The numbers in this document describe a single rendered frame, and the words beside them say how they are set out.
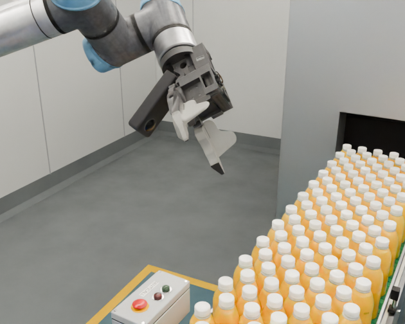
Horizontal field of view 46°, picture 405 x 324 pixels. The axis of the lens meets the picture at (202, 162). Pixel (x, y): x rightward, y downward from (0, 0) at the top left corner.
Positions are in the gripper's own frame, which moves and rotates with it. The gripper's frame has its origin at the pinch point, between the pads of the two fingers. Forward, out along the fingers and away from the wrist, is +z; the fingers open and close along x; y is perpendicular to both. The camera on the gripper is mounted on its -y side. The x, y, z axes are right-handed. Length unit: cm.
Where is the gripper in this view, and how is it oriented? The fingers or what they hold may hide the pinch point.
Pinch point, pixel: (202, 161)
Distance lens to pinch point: 73.5
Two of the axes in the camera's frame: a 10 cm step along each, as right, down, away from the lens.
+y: 8.8, -4.3, -2.2
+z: 2.9, 8.4, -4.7
